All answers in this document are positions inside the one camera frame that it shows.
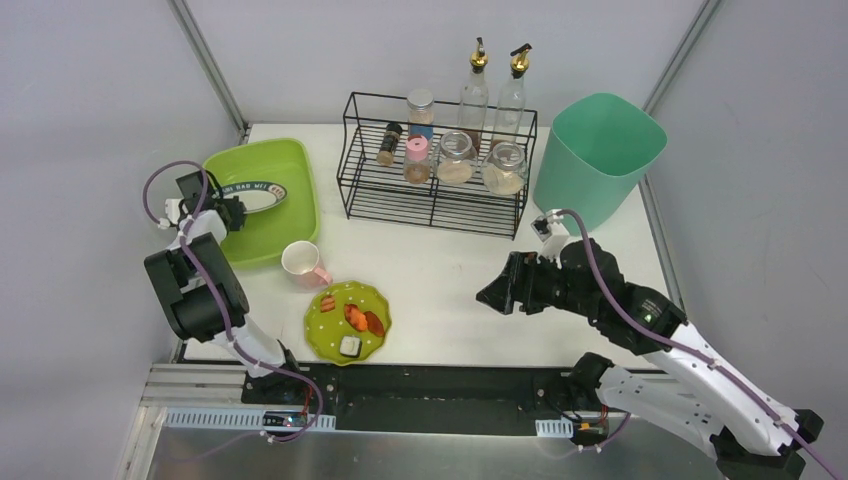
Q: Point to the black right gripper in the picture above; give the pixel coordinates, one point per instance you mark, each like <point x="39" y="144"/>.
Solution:
<point x="523" y="282"/>

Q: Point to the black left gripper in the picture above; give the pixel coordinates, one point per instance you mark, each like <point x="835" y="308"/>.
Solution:
<point x="224" y="206"/>

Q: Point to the white plate with blue rim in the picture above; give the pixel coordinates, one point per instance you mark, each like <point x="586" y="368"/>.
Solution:
<point x="256" y="196"/>

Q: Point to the pink cup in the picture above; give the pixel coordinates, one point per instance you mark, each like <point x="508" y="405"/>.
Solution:
<point x="303" y="264"/>

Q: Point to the glass jar with metal ring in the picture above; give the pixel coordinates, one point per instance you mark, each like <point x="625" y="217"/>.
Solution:
<point x="505" y="169"/>

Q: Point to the glass jar with beige powder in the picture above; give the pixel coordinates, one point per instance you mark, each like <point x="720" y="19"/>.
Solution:
<point x="456" y="158"/>

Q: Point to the pink lid spice jar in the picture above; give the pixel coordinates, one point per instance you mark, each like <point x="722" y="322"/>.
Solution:
<point x="416" y="167"/>

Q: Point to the green polka dot plate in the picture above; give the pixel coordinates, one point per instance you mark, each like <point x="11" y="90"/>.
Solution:
<point x="324" y="331"/>

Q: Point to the black lid spice jar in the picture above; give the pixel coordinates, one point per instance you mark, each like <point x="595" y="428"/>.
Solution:
<point x="389" y="143"/>

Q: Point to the oil bottle with black spout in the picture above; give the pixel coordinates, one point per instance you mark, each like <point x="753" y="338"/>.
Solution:
<point x="512" y="98"/>

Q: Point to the oil bottle with gold cap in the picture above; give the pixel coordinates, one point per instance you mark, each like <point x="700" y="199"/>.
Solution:
<point x="474" y="96"/>

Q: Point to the silver lid pellet jar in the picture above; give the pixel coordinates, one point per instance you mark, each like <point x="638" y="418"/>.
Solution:
<point x="420" y="104"/>

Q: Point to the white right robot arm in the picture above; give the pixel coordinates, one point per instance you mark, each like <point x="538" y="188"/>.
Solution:
<point x="748" y="437"/>

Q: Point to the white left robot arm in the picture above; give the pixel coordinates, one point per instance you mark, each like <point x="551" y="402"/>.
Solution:
<point x="198" y="291"/>

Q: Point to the lime green plastic basin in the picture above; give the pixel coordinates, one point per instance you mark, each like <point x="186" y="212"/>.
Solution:
<point x="280" y="169"/>

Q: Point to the sausage slice toy food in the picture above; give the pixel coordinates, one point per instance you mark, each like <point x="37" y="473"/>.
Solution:
<point x="328" y="304"/>

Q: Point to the red sausage toy piece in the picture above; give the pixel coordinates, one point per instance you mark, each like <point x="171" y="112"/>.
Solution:
<point x="374" y="324"/>

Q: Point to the green plastic waste bin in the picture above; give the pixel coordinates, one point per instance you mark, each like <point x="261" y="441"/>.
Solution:
<point x="598" y="150"/>

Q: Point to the white sushi toy piece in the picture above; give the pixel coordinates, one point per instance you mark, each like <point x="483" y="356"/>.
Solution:
<point x="350" y="346"/>

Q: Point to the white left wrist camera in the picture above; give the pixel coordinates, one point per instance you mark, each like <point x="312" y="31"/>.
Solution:
<point x="175" y="216"/>

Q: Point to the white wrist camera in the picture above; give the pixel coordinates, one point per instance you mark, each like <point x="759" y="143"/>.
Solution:
<point x="175" y="216"/>
<point x="553" y="235"/>

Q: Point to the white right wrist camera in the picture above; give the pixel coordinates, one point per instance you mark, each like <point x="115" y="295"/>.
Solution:
<point x="553" y="235"/>

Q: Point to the black wire rack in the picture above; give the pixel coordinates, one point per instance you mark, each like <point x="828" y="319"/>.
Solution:
<point x="371" y="191"/>

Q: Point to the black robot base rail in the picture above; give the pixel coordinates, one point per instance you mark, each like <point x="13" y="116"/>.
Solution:
<point x="500" y="401"/>

